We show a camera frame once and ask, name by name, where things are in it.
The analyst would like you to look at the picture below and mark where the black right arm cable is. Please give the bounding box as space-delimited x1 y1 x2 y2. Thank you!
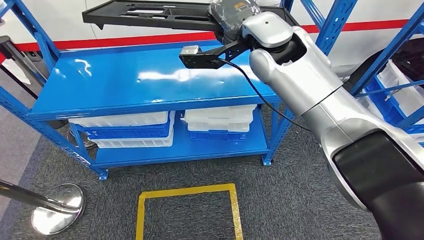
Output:
217 58 313 133

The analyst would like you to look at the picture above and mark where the chrome stanchion post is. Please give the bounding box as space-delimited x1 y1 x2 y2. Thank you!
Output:
65 127 98 151
0 178 86 237

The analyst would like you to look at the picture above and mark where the blue wheeled shelf rack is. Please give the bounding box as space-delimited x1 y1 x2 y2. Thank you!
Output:
350 2 424 147

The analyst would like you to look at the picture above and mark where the blue steel shelf rack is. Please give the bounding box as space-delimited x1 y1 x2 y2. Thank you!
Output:
0 0 360 181

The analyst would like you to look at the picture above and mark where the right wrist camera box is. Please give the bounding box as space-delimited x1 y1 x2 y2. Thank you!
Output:
178 39 253 70

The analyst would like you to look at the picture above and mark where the black stanchion post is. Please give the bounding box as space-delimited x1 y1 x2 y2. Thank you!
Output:
0 35 48 100

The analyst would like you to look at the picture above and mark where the white car with red stripe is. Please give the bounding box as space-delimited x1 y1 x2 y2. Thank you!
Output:
0 0 424 95

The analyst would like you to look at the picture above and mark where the black plastic plate frame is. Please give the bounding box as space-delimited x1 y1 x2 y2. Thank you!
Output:
81 0 299 33

